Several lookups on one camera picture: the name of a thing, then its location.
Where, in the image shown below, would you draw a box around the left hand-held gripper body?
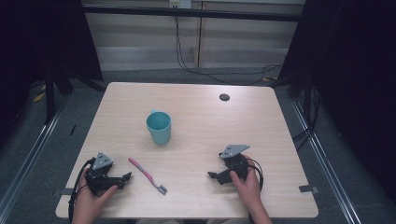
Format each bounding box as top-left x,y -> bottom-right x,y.
85,151 -> 127,197

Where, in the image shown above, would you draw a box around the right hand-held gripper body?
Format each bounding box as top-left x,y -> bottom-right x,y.
218,144 -> 251,187

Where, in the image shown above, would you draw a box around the pink toothbrush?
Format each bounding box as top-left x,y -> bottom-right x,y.
127,157 -> 168,196

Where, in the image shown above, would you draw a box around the teal plastic cup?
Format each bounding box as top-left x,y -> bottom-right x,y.
146,108 -> 173,146

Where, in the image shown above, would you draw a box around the person's right hand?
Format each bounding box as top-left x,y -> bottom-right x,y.
229,154 -> 262,209

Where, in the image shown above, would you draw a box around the person's left hand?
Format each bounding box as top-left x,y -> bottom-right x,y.
74,176 -> 119,216

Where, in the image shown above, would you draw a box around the grey tape strip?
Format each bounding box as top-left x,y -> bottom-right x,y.
51,187 -> 75,197
298,184 -> 319,194

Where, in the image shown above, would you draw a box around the black metal stand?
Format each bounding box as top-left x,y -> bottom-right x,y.
43,64 -> 58,125
302,74 -> 314,133

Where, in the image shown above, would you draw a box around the large black curtain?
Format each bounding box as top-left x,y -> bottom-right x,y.
0,0 -> 105,147
270,0 -> 396,197

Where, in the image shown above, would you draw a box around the black horizontal bar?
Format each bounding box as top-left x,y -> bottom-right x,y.
81,5 -> 305,23

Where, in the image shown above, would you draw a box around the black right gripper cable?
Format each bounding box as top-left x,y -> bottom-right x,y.
247,157 -> 265,191

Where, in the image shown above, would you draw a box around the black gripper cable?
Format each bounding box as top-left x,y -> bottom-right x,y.
67,157 -> 95,222
247,157 -> 265,191

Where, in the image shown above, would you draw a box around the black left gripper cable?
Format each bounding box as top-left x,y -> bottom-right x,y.
67,157 -> 95,222

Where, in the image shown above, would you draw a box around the metal floor rail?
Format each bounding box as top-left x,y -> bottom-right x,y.
0,102 -> 64,217
290,98 -> 363,224

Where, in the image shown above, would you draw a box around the black floor cables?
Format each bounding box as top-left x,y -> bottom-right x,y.
291,87 -> 322,152

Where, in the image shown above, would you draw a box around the long black wall cable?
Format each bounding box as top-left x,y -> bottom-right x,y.
174,7 -> 283,86

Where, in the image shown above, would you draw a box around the white wall socket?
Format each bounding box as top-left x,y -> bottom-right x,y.
168,0 -> 192,9

